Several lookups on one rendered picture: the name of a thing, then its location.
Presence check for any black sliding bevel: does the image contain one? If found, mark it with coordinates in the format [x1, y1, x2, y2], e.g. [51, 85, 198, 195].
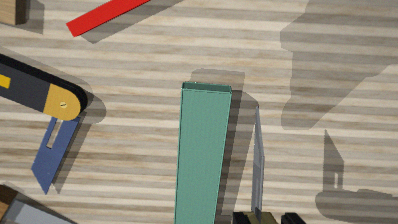
[0, 53, 88, 195]

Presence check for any teal flat bar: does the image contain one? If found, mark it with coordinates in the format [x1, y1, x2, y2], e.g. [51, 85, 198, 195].
[174, 82, 232, 224]

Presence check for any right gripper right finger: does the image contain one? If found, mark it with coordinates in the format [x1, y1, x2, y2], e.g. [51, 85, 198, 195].
[281, 212, 306, 224]

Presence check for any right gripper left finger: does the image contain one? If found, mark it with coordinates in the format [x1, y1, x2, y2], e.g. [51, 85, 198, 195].
[232, 212, 251, 224]

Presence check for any red rectangular bar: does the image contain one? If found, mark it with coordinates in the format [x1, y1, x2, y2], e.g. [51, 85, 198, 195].
[66, 0, 151, 37]

